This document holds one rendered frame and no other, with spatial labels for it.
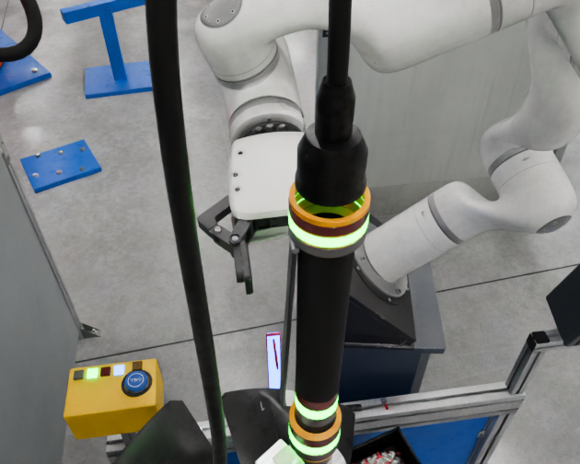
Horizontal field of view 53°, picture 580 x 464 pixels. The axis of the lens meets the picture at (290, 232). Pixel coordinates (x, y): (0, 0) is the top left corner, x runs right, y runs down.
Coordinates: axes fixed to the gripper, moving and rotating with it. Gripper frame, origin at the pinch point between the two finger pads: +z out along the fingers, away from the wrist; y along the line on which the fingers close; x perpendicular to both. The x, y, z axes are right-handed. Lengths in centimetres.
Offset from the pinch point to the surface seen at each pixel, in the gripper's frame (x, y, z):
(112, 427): -61, 31, -8
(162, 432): -16.0, 14.9, 8.1
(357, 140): 25.8, -1.5, 8.3
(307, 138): 25.7, 0.9, 7.8
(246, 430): -42.7, 6.9, 1.8
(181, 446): -17.5, 13.2, 9.4
